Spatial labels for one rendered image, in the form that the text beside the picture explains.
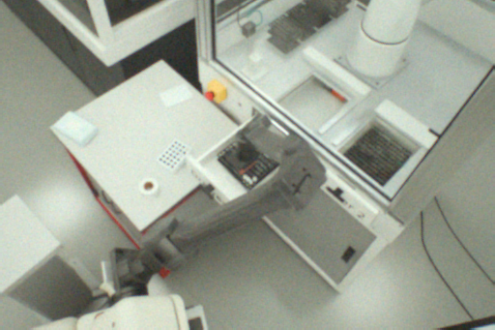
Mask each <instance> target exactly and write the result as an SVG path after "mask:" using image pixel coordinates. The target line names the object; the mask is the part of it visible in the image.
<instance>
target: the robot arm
mask: <svg viewBox="0 0 495 330"><path fill-rule="evenodd" d="M272 124H273V122H271V120H270V119H269V118H268V117H267V115H266V114H264V115H263V114H262V113H257V114H256V115H255V116H254V117H252V119H251V120H250V122H247V123H246V124H245V125H244V126H243V128H242V129H240V130H238V132H237V133H236V150H235V151H233V152H232V153H231V154H230V155H228V156H227V161H228V162H229V163H231V164H232V165H234V166H235V167H236V169H237V170H238V172H239V173H240V174H241V175H243V173H244V172H245V171H246V170H248V169H250V168H251V167H252V166H253V165H254V164H255V163H257V161H259V157H258V156H260V155H262V153H265V154H266V155H267V156H270V157H271V158H273V160H275V161H277V162H278V163H279V164H280V165H279V167H278V170H277V173H276V174H275V175H274V176H273V177H272V178H271V179H270V180H267V182H265V183H264V184H262V185H260V186H258V187H257V188H255V189H253V190H250V191H248V192H247V193H245V194H243V195H239V196H238V197H236V198H234V199H233V200H229V201H228V202H226V203H224V204H223V205H220V206H219V207H217V208H215V209H213V210H210V211H208V212H207V213H205V214H203V215H200V216H198V217H196V218H194V219H192V220H188V221H181V222H179V221H178V220H177V219H176V218H175V217H174V216H173V217H171V218H169V219H168V220H167V219H166V218H163V219H161V220H160V221H157V222H156V223H155V224H154V225H152V226H151V227H150V228H149V229H148V230H147V232H146V233H145V234H144V236H142V243H143V244H144V247H143V248H142V249H139V250H134V249H128V248H121V247H115V248H113V249H111V250H110V252H109V253H110V262H111V267H112V273H113V279H114V286H115V296H116V298H118V297H120V296H122V295H123V294H121V289H123V288H126V287H130V286H134V285H146V284H148V283H149V282H150V281H151V279H152V276H154V275H155V274H157V273H158V272H160V270H161V268H162V267H163V266H164V267H166V268H167V269H168V270H169V271H170V272H177V271H178V270H179V269H181V268H182V267H183V266H185V265H186V264H187V263H188V261H191V260H193V259H194V258H196V257H197V256H198V254H199V252H200V250H201V247H202V245H203V244H205V243H207V242H208V241H210V240H214V239H216V238H218V237H219V236H221V235H224V234H226V233H228V232H230V231H232V230H235V229H238V228H239V227H241V226H243V225H247V224H249V223H251V222H252V221H255V220H258V219H260V218H263V217H264V216H266V215H270V214H272V213H274V212H276V211H279V210H289V209H292V208H294V209H295V210H296V211H298V210H302V209H303V208H305V207H306V206H307V204H308V202H309V201H310V200H311V198H312V196H313V194H314V193H315V191H316V190H317V188H320V187H321V186H323V185H324V184H325V183H326V182H327V181H328V176H326V172H327V169H326V168H325V166H324V165H322V162H321V161H320V160H319V159H318V158H317V156H316V155H315V153H314V152H313V151H312V149H311V148H310V147H309V146H308V145H307V142H306V141H299V140H298V139H297V137H296V136H292V135H288V136H286V137H284V136H281V135H278V134H276V133H274V132H271V131H270V130H269V129H268V128H269V127H271V126H272Z"/></svg>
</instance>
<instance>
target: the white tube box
mask: <svg viewBox="0 0 495 330"><path fill-rule="evenodd" d="M186 147H187V146H186V144H184V143H183V142H181V141H179V140H177V139H176V138H175V139H174V141H173V142H172V143H171V144H170V145H169V146H168V147H167V148H166V149H165V150H164V151H163V153H162V154H161V155H160V156H159V157H158V158H157V159H156V163H157V165H158V166H159V167H161V168H162V169H163V170H166V171H168V173H170V174H172V175H174V174H175V173H176V172H177V171H178V170H179V168H180V167H181V166H182V165H184V162H185V161H186V156H188V155H192V154H193V152H192V148H190V147H189V151H186ZM180 154H183V156H184V157H183V158H180V156H179V155H180Z"/></svg>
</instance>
